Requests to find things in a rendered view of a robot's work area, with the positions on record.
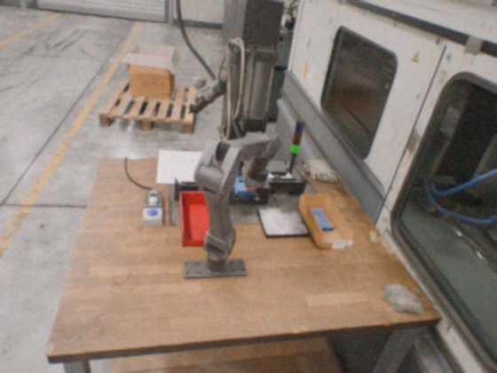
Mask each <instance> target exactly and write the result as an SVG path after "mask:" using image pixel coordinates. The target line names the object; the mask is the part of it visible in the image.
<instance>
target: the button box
mask: <svg viewBox="0 0 497 373"><path fill-rule="evenodd" d="M127 158H128V156H127V155H126V156H125V170H126V173H127V176H128V177H129V180H130V181H131V182H132V183H134V184H137V185H138V186H140V187H144V188H147V189H150V190H152V191H145V201H144V208H162V191H155V190H154V189H153V188H151V187H149V186H143V185H141V184H138V183H137V182H135V181H134V180H133V179H132V178H131V177H130V176H129V172H128V168H127ZM150 193H157V196H156V197H155V198H156V199H157V202H149V198H151V197H150V196H149V194H150Z"/></svg>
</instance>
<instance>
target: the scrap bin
mask: <svg viewBox="0 0 497 373"><path fill-rule="evenodd" d="M179 204H180V219H181V233H182V246H183V247H203V243H204V242H205V240H204V237H205V235H206V233H207V231H208V229H209V214H208V208H207V204H206V201H205V198H204V196H203V192H180V203H179Z"/></svg>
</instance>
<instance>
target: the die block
mask: <svg viewBox="0 0 497 373"><path fill-rule="evenodd" d="M232 192H233V191H231V192H230V194H229V205H236V201H235V202H234V201H233V197H232ZM256 193H257V194H258V197H259V201H257V202H256V201H253V198H252V195H250V196H249V197H250V200H251V202H252V204H267V203H268V200H269V195H270V190H256Z"/></svg>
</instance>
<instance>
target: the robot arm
mask: <svg viewBox="0 0 497 373"><path fill-rule="evenodd" d="M280 147H281V140H280V139H279V134H278V133H276V132H273V131H268V132H267V133H266V135H265V136H262V135H260V134H258V133H255V132H251V133H248V135H247V136H246V137H245V138H242V139H236V140H221V139H217V138H214V137H212V138H209V140H208V141H207V144H206V146H205V147H204V148H203V153H202V155H201V158H200V161H199V162H198V164H197V166H196V167H195V170H194V173H193V181H194V182H195V183H196V184H198V186H199V190H201V191H203V196H204V198H205V201H206V204H207V208H208V214H209V229H208V231H207V233H206V235H205V237H204V240H205V242H204V243H203V250H205V251H207V255H206V259H204V260H186V261H185V262H184V276H185V279H200V278H216V277H245V276H247V268H246V265H245V261H244V259H243V258H228V257H229V256H230V255H231V254H232V251H233V247H234V244H235V242H236V228H234V227H233V224H232V221H231V219H230V209H229V194H230V192H231V191H232V189H233V187H234V184H235V182H236V179H237V175H238V171H239V167H240V164H241V162H242V161H244V166H243V167H242V173H243V179H244V182H243V184H244V186H245V187H246V189H247V190H248V191H251V190H253V189H255V188H258V187H264V185H265V181H266V180H267V178H268V176H269V174H270V173H271V175H273V176H274V177H276V178H278V179H279V178H281V177H286V176H287V174H288V162H287V161H271V159H272V158H273V157H274V156H275V155H276V153H277V152H278V149H279V148H280ZM216 148H217V149H216ZM215 150H216V154H215V159H216V160H217V161H218V162H221V163H222V166H216V165H215V164H212V159H213V154H214V152H215ZM250 158H252V159H251V161H245V160H248V159H250Z"/></svg>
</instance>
